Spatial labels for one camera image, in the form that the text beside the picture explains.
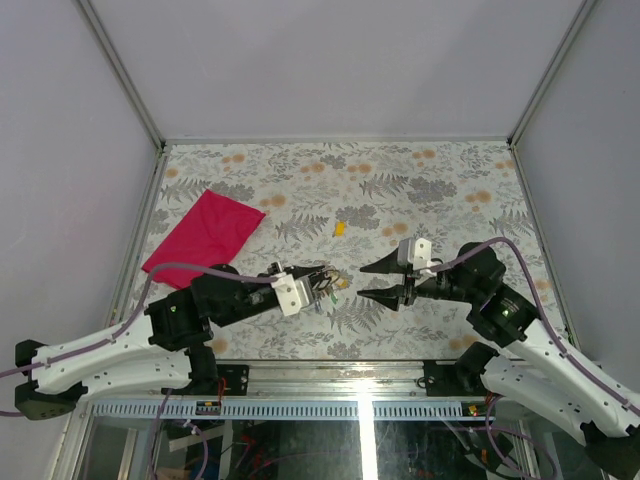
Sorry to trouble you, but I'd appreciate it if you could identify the purple cable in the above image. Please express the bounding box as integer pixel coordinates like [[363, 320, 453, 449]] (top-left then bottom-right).
[[429, 236, 640, 416], [0, 262, 281, 419]]

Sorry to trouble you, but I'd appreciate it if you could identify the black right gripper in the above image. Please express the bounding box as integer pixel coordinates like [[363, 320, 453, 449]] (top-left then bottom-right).
[[356, 244, 479, 311]]

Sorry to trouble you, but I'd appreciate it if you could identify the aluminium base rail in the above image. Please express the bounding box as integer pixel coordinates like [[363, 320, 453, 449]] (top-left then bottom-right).
[[74, 357, 614, 401]]

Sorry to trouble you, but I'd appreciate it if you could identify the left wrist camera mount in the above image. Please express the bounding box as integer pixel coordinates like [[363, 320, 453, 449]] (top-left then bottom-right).
[[271, 273, 315, 317]]

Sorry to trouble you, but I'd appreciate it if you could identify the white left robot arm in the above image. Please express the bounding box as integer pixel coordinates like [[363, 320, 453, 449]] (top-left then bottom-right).
[[11, 262, 335, 421]]

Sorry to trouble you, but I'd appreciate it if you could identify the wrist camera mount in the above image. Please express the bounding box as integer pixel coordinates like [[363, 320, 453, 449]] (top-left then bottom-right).
[[397, 238, 436, 276], [271, 273, 315, 317]]

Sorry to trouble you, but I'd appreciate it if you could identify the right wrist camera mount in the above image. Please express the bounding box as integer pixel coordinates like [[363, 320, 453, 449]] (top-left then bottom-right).
[[397, 238, 436, 276]]

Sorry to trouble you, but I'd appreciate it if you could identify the red cloth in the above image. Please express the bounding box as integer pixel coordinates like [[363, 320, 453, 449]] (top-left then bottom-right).
[[142, 190, 265, 273]]

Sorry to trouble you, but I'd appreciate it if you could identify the floral table mat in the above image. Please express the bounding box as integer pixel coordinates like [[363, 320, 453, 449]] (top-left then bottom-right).
[[142, 140, 566, 360]]

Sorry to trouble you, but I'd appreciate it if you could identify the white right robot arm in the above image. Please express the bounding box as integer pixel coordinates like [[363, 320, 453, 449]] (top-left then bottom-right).
[[359, 238, 639, 479]]

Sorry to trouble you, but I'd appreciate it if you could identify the small yellow key tag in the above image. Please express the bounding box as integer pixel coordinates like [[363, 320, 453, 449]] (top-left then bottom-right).
[[334, 222, 346, 237]]

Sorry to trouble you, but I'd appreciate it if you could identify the large silver keyring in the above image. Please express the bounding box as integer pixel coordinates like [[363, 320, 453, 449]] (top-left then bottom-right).
[[312, 267, 344, 304]]

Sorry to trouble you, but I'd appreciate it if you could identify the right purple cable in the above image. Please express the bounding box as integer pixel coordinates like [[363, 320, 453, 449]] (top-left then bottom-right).
[[429, 236, 640, 416]]

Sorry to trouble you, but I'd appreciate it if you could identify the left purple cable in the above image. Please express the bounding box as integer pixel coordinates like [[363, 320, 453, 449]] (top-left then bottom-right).
[[0, 262, 281, 419]]

